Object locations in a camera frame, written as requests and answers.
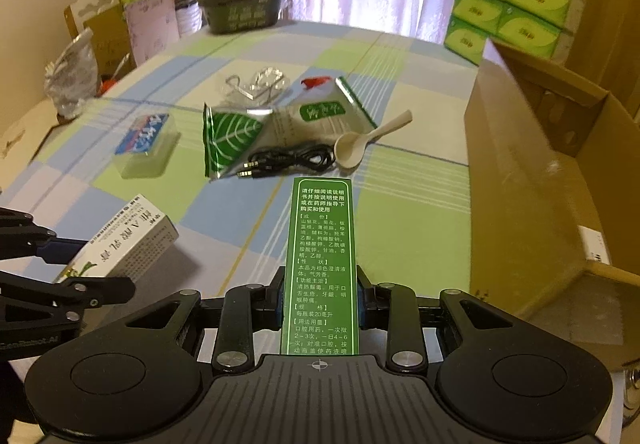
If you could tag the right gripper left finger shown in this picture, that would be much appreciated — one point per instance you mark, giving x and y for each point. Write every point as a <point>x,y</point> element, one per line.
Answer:
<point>241,312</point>

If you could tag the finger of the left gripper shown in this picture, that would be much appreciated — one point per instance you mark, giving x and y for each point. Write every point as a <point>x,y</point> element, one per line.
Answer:
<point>28,300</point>
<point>22,237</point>

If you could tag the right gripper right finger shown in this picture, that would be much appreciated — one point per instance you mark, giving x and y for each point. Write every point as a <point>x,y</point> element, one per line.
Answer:
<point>393,309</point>

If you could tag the tall green medicine box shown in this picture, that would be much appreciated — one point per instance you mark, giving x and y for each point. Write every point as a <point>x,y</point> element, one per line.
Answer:
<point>320,289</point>

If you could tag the white green ointment box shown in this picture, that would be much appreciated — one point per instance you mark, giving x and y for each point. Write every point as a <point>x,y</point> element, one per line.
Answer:
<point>128,244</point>

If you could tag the blue dental floss pick box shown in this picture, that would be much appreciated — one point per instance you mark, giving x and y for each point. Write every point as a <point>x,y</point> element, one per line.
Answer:
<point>147,146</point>

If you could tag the beige plastic spoon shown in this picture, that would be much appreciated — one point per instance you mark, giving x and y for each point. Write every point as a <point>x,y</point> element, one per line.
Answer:
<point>350,147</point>

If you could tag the silver green tea bag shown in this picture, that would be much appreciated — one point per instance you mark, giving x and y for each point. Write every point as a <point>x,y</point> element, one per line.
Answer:
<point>282,138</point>

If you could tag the crumpled silver foil bag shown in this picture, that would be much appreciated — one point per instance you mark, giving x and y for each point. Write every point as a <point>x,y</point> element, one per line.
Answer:
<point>73,78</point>

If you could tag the checkered tablecloth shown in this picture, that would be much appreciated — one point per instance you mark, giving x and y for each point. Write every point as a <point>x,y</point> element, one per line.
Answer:
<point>411,191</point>

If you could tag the large cardboard box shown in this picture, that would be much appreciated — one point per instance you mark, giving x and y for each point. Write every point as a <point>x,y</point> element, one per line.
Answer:
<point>554,176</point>

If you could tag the clear bag with metal hook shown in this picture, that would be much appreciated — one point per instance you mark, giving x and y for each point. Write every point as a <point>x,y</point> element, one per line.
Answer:
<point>263,88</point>

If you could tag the red snack packet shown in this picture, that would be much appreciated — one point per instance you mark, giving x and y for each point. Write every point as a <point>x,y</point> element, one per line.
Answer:
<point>314,82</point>

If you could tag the brown cardboard box with white insert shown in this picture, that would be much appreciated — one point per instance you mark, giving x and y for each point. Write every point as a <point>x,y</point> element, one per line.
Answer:
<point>110,36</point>

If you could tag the pink paper box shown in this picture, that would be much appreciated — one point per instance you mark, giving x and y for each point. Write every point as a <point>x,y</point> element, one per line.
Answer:
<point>152,27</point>

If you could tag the green tissue pack stack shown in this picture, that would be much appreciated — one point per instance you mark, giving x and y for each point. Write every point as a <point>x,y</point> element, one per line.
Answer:
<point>544,28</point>

